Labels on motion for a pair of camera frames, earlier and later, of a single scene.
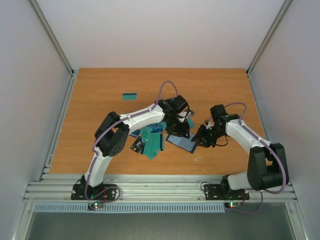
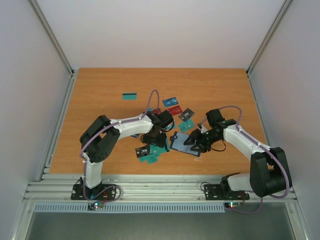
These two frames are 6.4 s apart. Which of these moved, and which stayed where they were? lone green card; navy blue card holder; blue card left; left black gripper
Moved: navy blue card holder; left black gripper
Stayed: lone green card; blue card left
